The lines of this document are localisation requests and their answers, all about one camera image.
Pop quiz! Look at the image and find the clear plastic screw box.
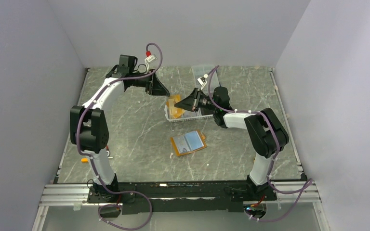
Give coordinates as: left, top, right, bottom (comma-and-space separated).
191, 65, 220, 94

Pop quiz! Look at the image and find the silver VIP card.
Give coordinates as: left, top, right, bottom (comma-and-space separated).
175, 140, 191, 155

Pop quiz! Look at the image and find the aluminium frame rail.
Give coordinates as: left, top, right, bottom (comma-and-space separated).
40, 180, 321, 207

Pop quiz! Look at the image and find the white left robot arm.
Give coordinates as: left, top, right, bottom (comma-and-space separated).
70, 54, 170, 202

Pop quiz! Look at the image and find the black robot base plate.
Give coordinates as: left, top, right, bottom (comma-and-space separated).
87, 180, 277, 215

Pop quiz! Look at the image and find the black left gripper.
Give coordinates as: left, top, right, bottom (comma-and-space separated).
130, 69, 171, 97

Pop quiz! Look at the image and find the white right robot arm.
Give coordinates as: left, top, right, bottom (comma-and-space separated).
174, 87, 289, 200

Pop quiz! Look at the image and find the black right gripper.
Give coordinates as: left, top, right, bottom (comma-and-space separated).
175, 88, 219, 112

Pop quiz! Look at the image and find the white plastic basket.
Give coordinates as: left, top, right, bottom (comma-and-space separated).
164, 102, 213, 123

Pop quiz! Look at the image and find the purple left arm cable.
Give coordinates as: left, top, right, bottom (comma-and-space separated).
76, 42, 163, 231

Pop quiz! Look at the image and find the red handled adjustable wrench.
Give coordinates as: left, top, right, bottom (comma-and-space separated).
106, 146, 113, 159

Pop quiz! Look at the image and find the orange leather card holder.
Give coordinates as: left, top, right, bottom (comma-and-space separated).
170, 130, 207, 156

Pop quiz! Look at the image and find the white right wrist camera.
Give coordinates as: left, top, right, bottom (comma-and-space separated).
197, 75, 207, 89

